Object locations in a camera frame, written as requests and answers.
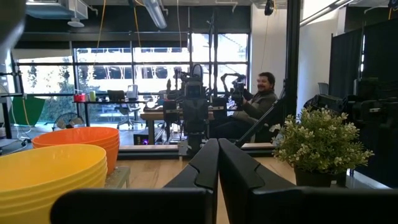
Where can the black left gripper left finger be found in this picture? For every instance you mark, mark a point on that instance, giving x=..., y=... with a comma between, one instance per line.
x=199, y=189

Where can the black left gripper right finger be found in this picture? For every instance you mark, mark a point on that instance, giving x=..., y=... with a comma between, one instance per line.
x=245, y=193

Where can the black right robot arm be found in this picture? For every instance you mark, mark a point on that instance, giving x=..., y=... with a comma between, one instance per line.
x=194, y=143

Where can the black background robot arm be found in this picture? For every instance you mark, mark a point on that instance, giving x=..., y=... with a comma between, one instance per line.
x=237, y=90

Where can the wooden work table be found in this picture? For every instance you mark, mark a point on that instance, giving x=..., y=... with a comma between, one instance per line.
x=152, y=115

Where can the black computer glowing light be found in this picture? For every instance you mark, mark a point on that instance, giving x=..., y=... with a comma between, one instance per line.
x=141, y=140

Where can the person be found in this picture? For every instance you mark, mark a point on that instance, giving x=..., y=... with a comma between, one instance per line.
x=258, y=105

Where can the light grey office chair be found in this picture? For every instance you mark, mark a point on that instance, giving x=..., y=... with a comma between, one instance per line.
x=133, y=91

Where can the black office chair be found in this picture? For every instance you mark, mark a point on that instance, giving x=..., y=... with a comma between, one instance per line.
x=116, y=96

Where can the green potted plant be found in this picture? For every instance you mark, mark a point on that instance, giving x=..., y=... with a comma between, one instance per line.
x=320, y=143

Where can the yellow-green cup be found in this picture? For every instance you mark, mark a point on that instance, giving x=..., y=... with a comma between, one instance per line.
x=92, y=96

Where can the black office desk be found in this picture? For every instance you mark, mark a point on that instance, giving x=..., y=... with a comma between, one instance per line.
x=87, y=113

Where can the white fluorescent ceiling light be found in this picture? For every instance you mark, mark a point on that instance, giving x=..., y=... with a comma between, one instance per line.
x=155, y=14

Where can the red container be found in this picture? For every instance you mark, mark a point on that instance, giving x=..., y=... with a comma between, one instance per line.
x=79, y=98

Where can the metal floor fan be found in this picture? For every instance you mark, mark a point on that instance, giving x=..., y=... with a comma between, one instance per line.
x=66, y=121

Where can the black equipment pile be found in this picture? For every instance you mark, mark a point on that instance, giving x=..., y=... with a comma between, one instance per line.
x=373, y=124

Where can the round white ceiling fixture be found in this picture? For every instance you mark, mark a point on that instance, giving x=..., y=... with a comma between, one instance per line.
x=76, y=23

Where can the black curtain partition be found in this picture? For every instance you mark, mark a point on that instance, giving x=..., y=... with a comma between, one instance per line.
x=381, y=46
x=345, y=62

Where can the white ceiling light strip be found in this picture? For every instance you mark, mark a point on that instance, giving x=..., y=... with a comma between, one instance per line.
x=323, y=13

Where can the green board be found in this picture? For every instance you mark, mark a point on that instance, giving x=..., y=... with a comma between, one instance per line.
x=28, y=110

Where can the ceiling air conditioning unit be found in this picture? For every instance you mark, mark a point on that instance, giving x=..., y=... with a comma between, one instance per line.
x=56, y=9

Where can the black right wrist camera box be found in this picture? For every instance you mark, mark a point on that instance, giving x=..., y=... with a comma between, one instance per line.
x=194, y=90

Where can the black table end rail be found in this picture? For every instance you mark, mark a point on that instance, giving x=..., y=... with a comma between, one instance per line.
x=149, y=152

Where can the black diagonal frame strut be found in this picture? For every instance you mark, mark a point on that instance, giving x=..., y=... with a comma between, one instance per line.
x=261, y=119

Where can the black frame upright post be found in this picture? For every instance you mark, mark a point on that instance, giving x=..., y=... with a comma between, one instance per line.
x=293, y=56

